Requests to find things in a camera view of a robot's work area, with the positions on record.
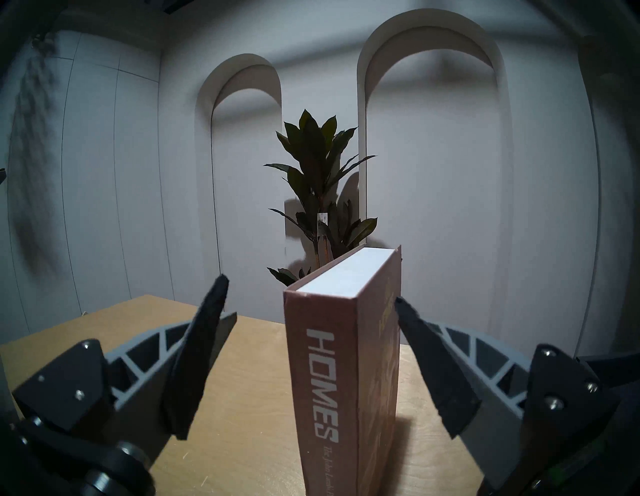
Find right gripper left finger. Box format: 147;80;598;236
12;273;238;468

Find brown HOMES book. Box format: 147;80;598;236
283;244;403;496

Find light wooden table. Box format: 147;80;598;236
0;294;486;496

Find dark green leafy plant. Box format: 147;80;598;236
263;109;379;287

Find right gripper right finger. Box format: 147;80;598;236
394;296;622;493

